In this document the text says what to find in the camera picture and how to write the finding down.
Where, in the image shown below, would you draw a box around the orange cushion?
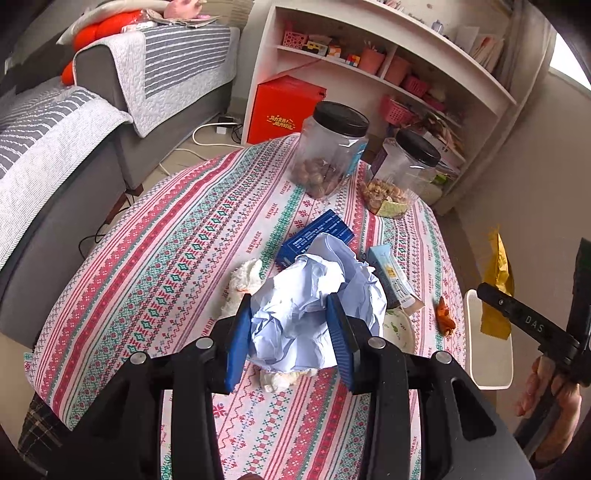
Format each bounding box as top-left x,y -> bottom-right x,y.
61,10 -> 155,86

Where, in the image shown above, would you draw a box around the white stool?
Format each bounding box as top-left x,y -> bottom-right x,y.
464,288 -> 514,391

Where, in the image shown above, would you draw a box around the orange peel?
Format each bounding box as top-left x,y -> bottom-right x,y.
435,296 -> 455,335

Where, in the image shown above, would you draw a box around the striped quilt on seat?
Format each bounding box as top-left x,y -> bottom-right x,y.
0,85 -> 134,245

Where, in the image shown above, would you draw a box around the yellow wrapper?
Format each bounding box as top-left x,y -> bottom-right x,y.
480,226 -> 515,340

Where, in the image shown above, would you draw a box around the light blue paper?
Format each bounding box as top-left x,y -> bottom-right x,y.
248,232 -> 387,374

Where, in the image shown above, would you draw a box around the blue biscuit box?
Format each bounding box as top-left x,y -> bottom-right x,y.
276,209 -> 355,268

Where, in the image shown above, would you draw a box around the white bookshelf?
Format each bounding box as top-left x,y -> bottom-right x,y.
241,0 -> 522,217

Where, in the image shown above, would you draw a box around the pink plush toy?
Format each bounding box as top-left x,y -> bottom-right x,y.
166,0 -> 206,19

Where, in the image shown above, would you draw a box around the clear jar of mixed nuts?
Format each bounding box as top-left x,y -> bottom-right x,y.
360,128 -> 441,219

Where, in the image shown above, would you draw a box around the white patterned wrapper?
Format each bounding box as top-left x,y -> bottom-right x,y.
383,308 -> 416,355

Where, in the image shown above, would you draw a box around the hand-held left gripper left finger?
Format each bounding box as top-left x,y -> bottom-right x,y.
60,292 -> 252,480

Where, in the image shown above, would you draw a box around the person's right hand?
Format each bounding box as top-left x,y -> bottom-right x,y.
517,355 -> 583,464

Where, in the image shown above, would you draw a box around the clear jar of hazelnuts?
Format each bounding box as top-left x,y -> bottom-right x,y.
290,102 -> 370,200

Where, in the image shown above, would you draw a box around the grey sofa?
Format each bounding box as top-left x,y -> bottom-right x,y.
0,21 -> 241,349

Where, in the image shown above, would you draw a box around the small light blue carton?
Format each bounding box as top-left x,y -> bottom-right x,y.
367,244 -> 424,311

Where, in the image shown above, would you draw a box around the white cable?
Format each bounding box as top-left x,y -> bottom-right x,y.
193,121 -> 245,147

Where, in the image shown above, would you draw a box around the crumpled white tissue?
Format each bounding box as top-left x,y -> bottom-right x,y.
259,367 -> 319,393
221,258 -> 264,319

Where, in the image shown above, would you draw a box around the red box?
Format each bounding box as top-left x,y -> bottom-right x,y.
247,75 -> 328,145

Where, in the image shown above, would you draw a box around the striped quilt on armrest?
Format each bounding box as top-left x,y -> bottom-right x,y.
74,21 -> 232,138

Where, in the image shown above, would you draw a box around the pink cup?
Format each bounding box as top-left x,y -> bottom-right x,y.
384,55 -> 413,86
359,46 -> 386,75

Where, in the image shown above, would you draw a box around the patterned tablecloth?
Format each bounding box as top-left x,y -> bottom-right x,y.
25,133 -> 467,480

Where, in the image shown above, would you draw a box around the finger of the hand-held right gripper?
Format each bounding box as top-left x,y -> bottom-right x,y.
476,282 -> 580,357

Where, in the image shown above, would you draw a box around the plaid cloth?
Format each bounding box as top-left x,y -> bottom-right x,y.
17,392 -> 70,476

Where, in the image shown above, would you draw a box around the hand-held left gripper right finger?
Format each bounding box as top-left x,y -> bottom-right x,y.
325,293 -> 498,480

